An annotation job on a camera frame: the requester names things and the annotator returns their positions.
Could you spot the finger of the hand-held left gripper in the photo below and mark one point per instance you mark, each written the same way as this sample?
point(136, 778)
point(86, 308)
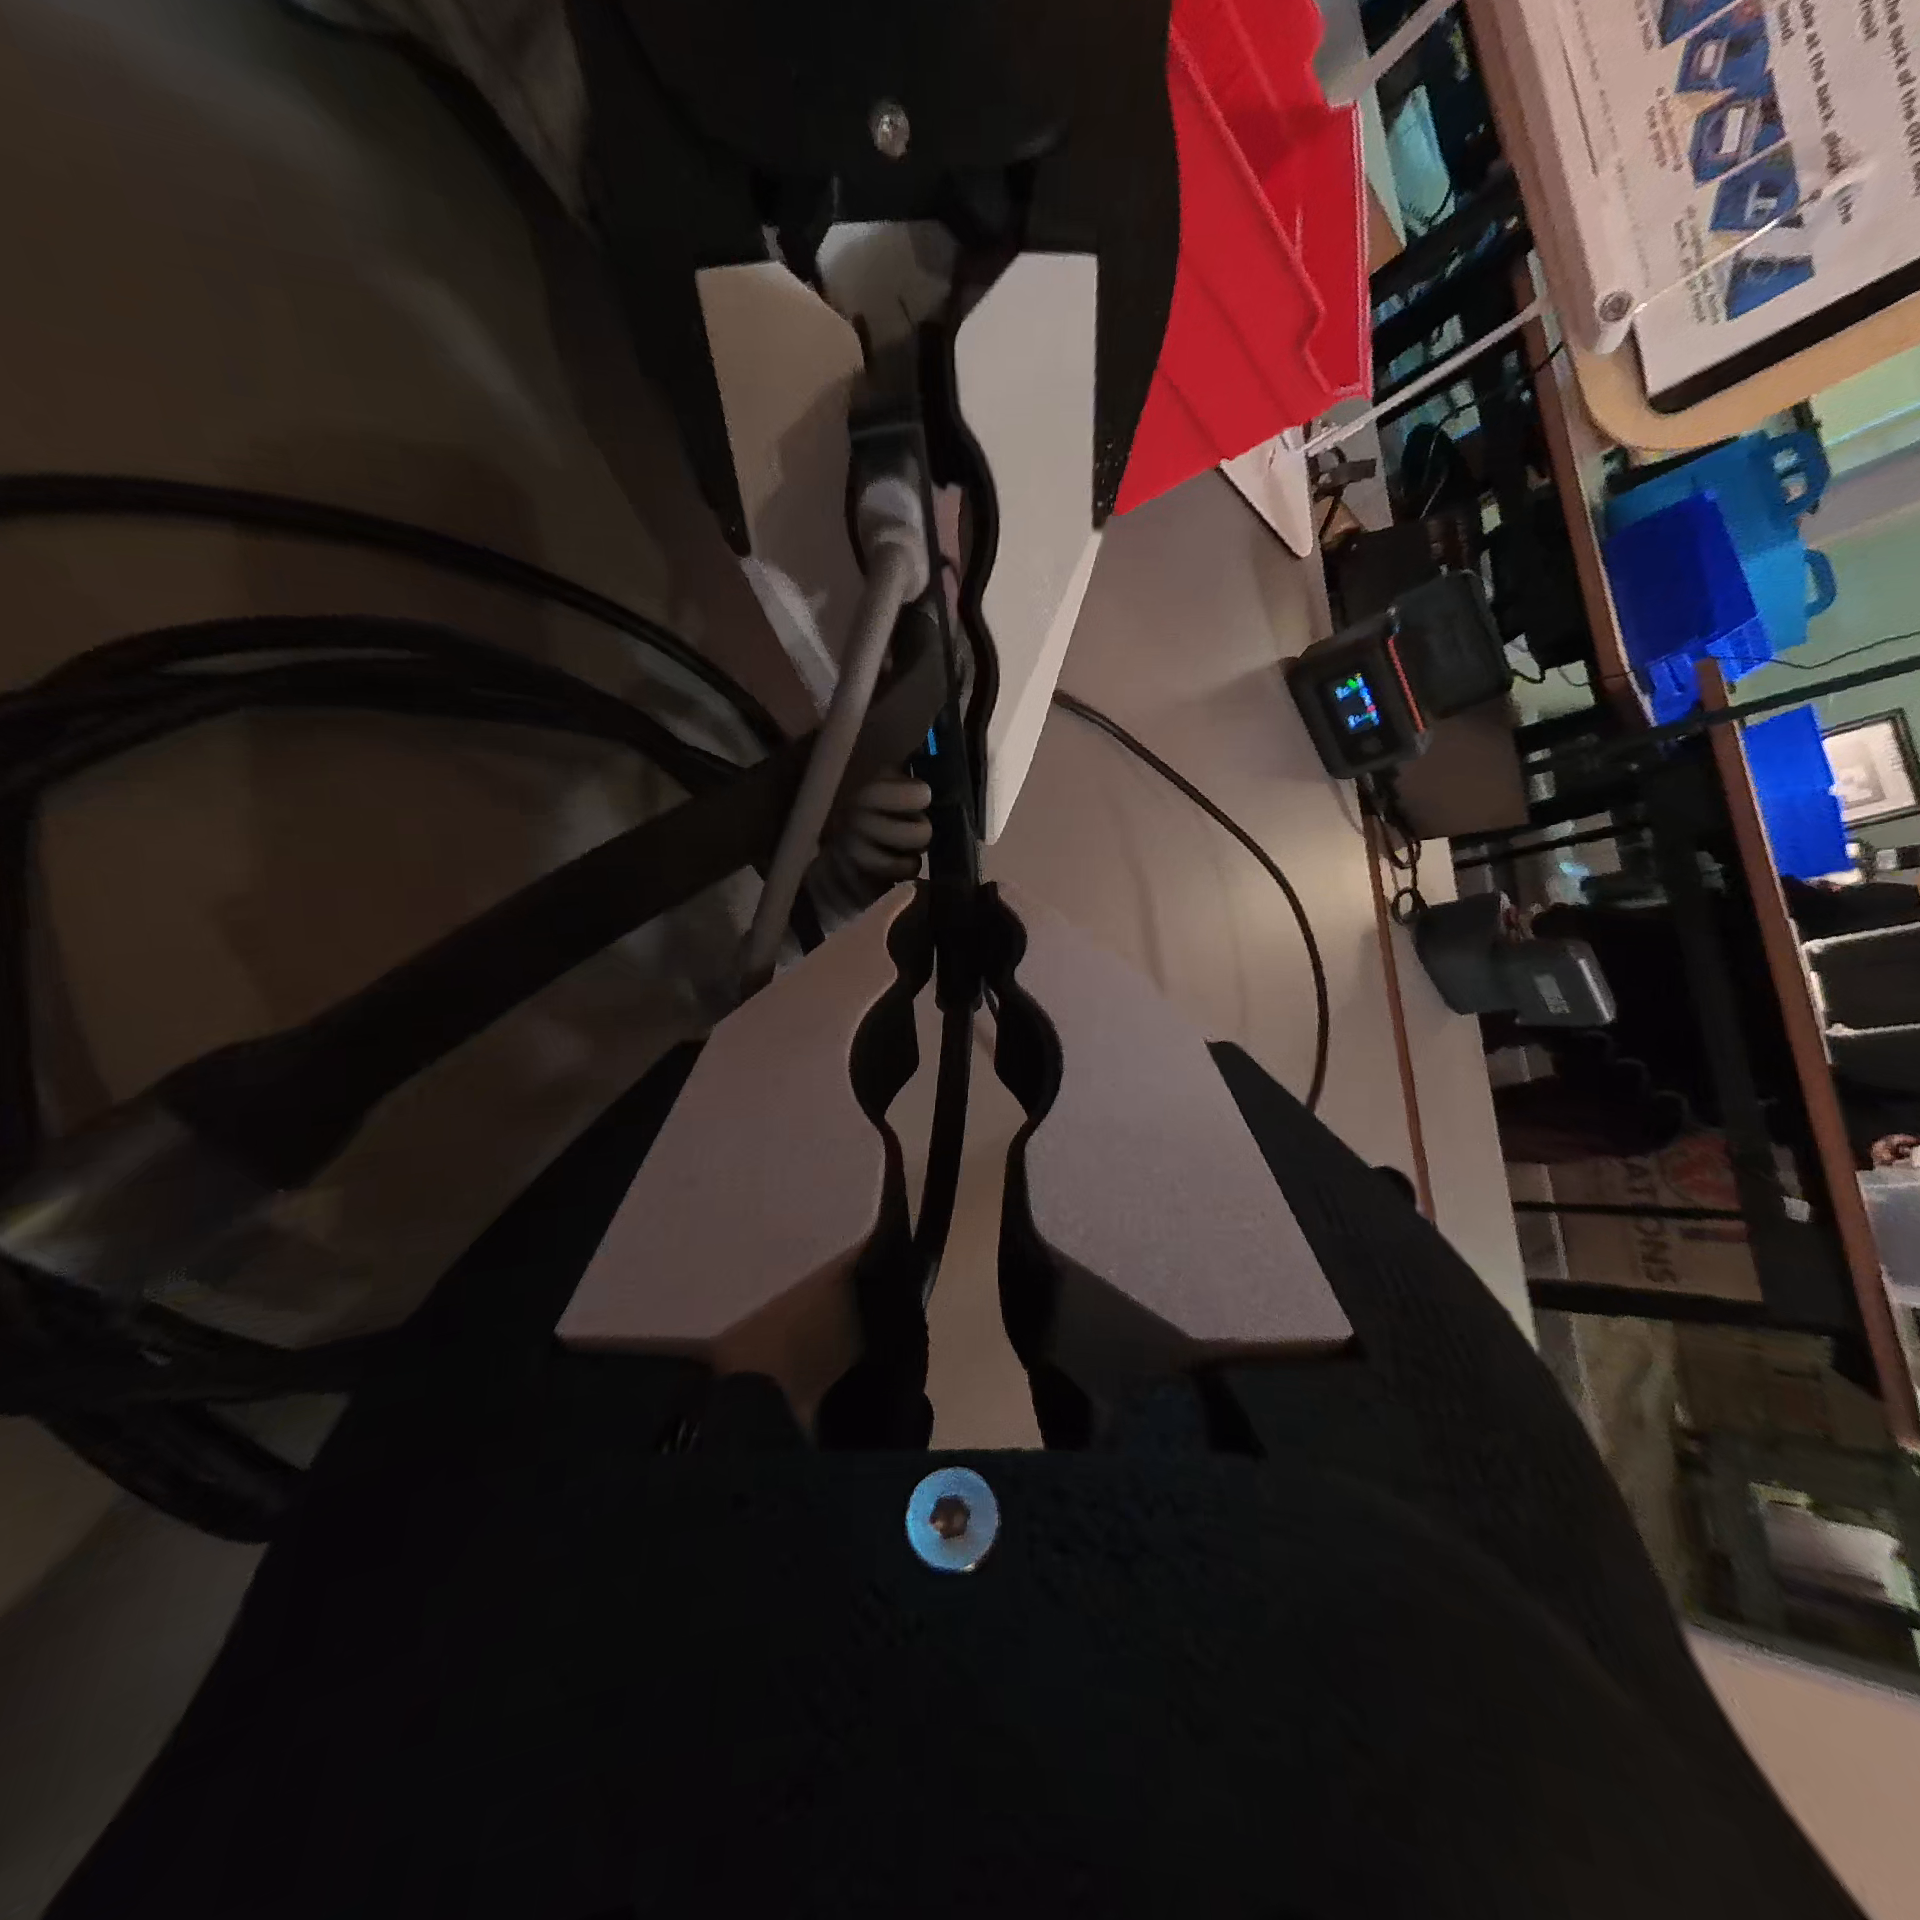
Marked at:
point(780, 405)
point(1037, 451)

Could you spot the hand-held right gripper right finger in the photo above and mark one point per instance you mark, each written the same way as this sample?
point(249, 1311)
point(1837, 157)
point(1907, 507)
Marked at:
point(1185, 1201)

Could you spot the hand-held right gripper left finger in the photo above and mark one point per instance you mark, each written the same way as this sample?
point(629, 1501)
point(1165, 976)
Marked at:
point(704, 1201)

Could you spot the black usb hub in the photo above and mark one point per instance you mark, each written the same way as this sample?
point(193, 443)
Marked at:
point(939, 779)

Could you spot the red plastic bin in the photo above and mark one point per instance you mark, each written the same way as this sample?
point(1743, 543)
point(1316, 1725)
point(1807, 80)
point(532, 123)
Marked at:
point(1245, 300)

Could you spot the grey black battery pack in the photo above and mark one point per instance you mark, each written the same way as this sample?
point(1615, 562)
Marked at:
point(1516, 968)

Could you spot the small black screen device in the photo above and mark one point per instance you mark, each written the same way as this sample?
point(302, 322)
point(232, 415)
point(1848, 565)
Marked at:
point(1359, 714)

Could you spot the black metal shelf rack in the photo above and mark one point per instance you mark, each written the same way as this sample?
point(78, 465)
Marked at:
point(1725, 1049)

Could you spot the plywood board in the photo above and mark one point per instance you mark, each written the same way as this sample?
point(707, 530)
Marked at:
point(1612, 405)

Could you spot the dark blue plastic crate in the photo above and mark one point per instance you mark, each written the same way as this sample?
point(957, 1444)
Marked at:
point(1680, 593)

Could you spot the light blue plastic crate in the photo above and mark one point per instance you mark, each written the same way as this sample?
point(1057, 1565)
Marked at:
point(1780, 511)

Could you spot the printed instruction sheet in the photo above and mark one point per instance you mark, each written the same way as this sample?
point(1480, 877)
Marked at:
point(1756, 181)

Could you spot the framed black white tag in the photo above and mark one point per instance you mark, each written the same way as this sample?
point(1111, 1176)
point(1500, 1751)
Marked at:
point(1875, 772)

